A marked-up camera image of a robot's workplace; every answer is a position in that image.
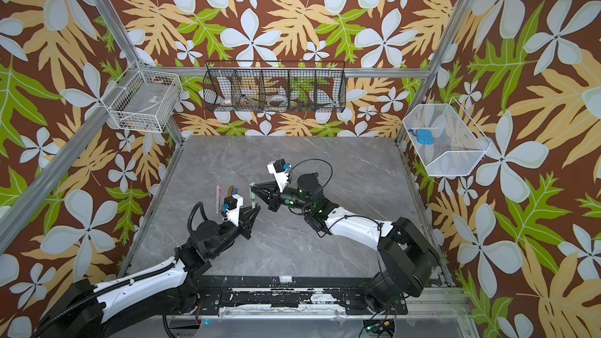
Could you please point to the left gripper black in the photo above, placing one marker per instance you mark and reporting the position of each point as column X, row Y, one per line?
column 244, row 224

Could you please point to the pink pen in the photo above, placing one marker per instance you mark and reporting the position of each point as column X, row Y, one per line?
column 218, row 199

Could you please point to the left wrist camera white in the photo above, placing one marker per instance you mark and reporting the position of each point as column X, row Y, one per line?
column 231, row 209

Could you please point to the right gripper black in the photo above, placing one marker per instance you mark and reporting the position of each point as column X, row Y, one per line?
column 275, row 195

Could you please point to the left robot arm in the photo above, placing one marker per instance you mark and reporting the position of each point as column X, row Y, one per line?
column 102, row 309

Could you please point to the black wire basket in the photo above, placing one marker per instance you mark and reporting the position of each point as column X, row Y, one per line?
column 278, row 86

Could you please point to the white wire basket left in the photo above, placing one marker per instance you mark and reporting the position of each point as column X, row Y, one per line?
column 143, row 99

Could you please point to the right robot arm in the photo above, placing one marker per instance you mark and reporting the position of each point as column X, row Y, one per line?
column 405, row 257

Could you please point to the blue object in basket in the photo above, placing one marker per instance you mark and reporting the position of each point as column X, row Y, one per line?
column 424, row 137

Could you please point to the green pen cap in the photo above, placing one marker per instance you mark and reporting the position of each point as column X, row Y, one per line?
column 252, row 195

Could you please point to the white mesh basket right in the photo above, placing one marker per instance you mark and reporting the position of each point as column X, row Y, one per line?
column 459, row 142

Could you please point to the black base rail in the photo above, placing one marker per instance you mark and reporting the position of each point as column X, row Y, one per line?
column 212, row 294

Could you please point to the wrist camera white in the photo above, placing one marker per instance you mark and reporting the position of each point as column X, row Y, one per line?
column 231, row 209
column 280, row 170

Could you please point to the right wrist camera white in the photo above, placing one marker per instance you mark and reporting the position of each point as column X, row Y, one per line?
column 280, row 170

